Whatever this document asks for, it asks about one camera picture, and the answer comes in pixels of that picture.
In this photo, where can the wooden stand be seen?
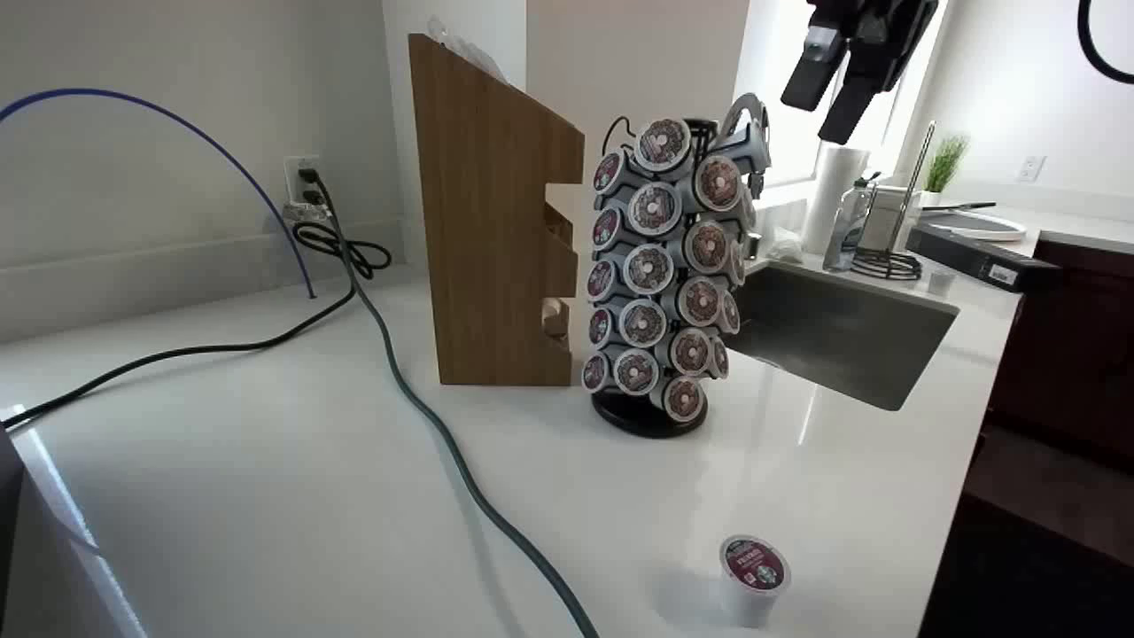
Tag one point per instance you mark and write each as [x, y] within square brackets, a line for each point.
[498, 248]

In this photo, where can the donut pod lower left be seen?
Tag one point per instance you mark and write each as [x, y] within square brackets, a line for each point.
[598, 373]

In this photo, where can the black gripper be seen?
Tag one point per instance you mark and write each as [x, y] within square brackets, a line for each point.
[869, 39]

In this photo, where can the black wire pod rack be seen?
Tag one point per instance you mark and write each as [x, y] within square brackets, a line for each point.
[673, 243]

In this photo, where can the donut print coffee pod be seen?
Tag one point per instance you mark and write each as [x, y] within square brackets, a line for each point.
[682, 399]

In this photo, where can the donut pod middle left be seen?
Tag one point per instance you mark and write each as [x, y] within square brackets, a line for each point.
[601, 327]

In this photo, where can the red coffee pod on counter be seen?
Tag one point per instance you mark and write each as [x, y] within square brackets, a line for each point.
[754, 574]

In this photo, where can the small green plant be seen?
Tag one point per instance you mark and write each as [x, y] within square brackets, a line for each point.
[944, 159]

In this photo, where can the dark wooden cabinet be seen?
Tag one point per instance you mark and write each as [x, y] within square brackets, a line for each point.
[1041, 541]

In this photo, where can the donut pod top centre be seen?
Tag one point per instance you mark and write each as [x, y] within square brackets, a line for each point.
[646, 271]

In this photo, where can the side facing white pod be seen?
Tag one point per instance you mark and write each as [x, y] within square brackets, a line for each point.
[694, 353]

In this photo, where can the kitchen sink basin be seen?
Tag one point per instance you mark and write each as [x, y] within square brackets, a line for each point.
[842, 335]

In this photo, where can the donut pod middle centre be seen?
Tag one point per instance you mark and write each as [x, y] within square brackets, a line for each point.
[644, 323]

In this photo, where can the donut pod top left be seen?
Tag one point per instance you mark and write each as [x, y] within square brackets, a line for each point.
[605, 282]

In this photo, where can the paper towel roll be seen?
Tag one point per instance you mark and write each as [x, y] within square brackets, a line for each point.
[839, 171]

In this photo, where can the wall power outlet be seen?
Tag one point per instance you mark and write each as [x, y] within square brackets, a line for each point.
[304, 176]

